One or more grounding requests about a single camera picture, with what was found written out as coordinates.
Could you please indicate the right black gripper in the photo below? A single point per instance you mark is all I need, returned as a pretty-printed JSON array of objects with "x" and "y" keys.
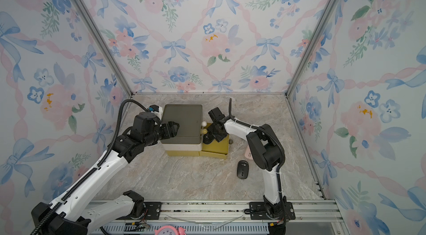
[{"x": 217, "y": 138}]

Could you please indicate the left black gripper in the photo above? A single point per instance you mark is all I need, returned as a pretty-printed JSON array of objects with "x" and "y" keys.
[{"x": 170, "y": 133}]

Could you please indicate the yellow bottom drawer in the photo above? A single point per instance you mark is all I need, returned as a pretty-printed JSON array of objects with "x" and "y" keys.
[{"x": 214, "y": 149}]

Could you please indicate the three-drawer storage cabinet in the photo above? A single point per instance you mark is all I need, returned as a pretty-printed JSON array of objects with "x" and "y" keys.
[{"x": 188, "y": 141}]

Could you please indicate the pink computer mouse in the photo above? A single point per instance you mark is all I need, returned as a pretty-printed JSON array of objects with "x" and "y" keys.
[{"x": 248, "y": 153}]

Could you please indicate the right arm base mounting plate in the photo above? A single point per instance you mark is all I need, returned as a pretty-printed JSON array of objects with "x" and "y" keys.
[{"x": 267, "y": 211}]

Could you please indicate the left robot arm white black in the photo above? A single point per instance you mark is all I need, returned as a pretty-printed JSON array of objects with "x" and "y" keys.
[{"x": 146, "y": 131}]

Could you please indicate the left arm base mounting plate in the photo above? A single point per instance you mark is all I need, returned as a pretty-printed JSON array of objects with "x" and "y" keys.
[{"x": 149, "y": 211}]

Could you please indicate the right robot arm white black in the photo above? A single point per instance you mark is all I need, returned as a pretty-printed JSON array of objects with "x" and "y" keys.
[{"x": 266, "y": 150}]

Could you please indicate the pink alarm clock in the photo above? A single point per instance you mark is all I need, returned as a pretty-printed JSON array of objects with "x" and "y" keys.
[{"x": 170, "y": 230}]

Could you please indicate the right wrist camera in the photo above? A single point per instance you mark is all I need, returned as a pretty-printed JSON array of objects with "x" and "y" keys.
[{"x": 216, "y": 115}]

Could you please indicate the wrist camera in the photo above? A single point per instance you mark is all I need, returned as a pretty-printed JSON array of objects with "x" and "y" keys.
[
  {"x": 157, "y": 110},
  {"x": 216, "y": 115}
]

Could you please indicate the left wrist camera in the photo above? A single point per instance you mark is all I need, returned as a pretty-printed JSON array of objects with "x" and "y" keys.
[{"x": 157, "y": 110}]

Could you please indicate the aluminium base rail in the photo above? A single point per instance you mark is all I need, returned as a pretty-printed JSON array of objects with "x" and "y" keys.
[{"x": 203, "y": 210}]

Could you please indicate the left aluminium corner post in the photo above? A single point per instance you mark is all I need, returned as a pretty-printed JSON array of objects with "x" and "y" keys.
[{"x": 101, "y": 43}]

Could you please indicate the aluminium corner post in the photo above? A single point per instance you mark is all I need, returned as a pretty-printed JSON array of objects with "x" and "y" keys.
[
  {"x": 317, "y": 34},
  {"x": 101, "y": 43}
]

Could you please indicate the right aluminium corner post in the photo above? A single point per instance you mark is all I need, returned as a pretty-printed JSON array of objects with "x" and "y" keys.
[{"x": 317, "y": 34}]

